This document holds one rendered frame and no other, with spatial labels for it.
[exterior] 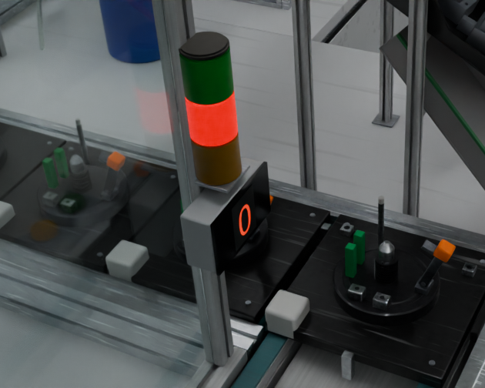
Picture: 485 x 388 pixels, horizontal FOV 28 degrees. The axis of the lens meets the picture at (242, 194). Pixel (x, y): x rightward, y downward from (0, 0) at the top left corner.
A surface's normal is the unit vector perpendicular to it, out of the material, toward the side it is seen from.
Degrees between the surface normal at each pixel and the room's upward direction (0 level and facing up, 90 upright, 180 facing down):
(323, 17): 0
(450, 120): 90
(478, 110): 45
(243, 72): 0
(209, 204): 0
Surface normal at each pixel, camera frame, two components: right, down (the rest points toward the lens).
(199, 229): -0.47, 0.57
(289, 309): -0.07, -0.79
